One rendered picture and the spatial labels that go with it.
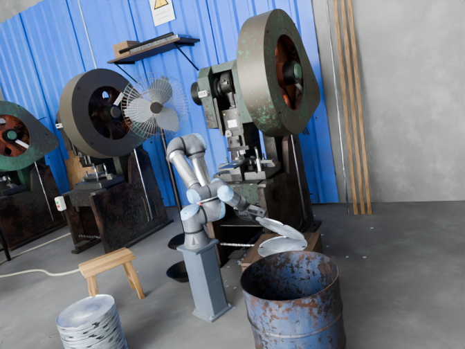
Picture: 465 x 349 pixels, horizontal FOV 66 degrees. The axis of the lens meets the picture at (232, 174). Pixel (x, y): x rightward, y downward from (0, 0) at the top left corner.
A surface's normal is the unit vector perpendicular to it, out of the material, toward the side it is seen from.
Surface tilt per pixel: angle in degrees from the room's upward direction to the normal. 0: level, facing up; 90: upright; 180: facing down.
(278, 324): 92
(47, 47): 90
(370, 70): 90
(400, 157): 90
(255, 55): 74
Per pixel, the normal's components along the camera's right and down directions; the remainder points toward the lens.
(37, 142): 0.88, -0.07
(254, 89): -0.44, 0.44
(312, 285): -0.61, 0.24
